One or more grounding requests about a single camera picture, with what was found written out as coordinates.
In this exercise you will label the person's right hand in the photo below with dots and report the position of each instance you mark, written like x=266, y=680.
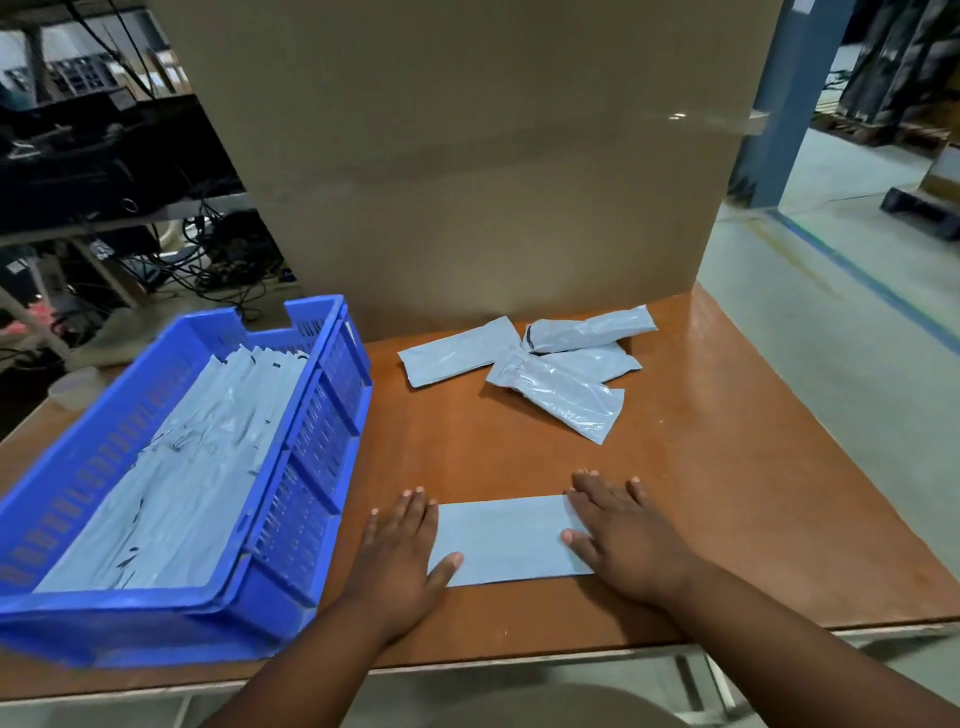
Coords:
x=634, y=555

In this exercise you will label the person's left hand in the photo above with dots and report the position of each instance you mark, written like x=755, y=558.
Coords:
x=390, y=570

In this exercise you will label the person's right middle finger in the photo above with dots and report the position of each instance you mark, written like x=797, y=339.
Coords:
x=592, y=496

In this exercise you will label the person's left little finger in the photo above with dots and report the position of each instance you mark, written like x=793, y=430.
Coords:
x=371, y=534

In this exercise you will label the person's right little finger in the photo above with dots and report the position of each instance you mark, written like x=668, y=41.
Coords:
x=641, y=501

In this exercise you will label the person's left middle finger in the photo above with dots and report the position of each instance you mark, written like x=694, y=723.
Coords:
x=415, y=519

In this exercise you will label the person's right thumb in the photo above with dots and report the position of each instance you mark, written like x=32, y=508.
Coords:
x=579, y=546

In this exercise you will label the person's left thumb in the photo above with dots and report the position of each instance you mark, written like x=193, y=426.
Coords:
x=447, y=571

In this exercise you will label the grey mailer bag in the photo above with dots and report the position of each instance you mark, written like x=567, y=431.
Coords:
x=510, y=540

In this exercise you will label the person's left forearm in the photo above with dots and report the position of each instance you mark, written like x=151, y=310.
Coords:
x=307, y=675

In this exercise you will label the person's right forearm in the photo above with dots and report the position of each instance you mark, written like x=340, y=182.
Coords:
x=787, y=652

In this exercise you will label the filled grey mailer packet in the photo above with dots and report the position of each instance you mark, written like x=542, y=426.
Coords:
x=562, y=394
x=592, y=327
x=457, y=351
x=607, y=362

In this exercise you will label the blue plastic crate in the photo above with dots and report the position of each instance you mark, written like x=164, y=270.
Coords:
x=315, y=420

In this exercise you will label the person's grey trousers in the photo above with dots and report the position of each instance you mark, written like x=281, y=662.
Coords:
x=555, y=709

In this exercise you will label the pile of empty grey mailers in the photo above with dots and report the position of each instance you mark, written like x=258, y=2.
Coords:
x=195, y=465

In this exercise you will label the translucent plastic cup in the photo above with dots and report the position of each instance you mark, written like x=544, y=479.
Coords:
x=76, y=388

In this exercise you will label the large brown cardboard box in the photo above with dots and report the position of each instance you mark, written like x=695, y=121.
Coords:
x=480, y=165

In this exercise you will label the black plastic pallet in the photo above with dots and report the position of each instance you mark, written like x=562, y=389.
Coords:
x=919, y=210

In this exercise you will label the white metal side table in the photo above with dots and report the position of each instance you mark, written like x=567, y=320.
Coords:
x=90, y=229

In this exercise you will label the blue steel pillar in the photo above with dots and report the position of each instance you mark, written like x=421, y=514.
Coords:
x=795, y=97

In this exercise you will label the wooden pallet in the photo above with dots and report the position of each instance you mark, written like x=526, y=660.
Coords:
x=877, y=129

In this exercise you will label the black electronic equipment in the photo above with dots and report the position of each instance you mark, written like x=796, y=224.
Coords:
x=97, y=157

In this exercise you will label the dark storage racks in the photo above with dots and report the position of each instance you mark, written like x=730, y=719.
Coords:
x=900, y=52

